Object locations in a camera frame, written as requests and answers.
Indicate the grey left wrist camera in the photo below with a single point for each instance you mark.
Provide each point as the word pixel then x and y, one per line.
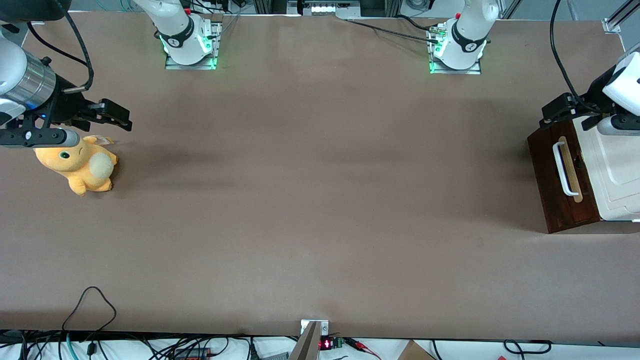
pixel 620 125

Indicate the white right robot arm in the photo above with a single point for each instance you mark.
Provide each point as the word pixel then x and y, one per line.
pixel 182 30

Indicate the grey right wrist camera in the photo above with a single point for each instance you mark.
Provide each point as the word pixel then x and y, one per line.
pixel 35 137

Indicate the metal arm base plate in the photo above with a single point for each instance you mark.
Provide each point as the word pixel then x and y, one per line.
pixel 477 67
pixel 216 45

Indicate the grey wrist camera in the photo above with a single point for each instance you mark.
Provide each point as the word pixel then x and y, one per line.
pixel 620 125
pixel 35 137

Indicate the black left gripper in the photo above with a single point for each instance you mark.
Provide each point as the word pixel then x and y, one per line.
pixel 593 91

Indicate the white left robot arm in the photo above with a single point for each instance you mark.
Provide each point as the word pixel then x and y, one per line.
pixel 467 35

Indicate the dark wooden cabinet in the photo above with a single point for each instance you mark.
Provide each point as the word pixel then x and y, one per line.
pixel 540 170

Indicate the brown cardboard piece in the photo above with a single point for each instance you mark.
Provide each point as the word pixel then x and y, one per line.
pixel 415 351

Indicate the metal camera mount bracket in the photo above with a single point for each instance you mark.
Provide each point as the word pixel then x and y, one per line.
pixel 312 335

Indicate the red digit display module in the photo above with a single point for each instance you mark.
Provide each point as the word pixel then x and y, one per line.
pixel 327 343

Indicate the aluminium frame profile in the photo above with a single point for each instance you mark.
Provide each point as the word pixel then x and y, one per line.
pixel 617 20

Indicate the white power strip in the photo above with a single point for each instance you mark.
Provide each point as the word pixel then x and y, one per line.
pixel 327 7

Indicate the yellow plush toy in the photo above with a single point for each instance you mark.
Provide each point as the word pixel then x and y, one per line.
pixel 80 167

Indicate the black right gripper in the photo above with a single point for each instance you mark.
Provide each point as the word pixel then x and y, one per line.
pixel 64 104

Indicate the dark wooden cabinet door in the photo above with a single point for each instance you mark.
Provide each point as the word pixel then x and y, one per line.
pixel 590 200

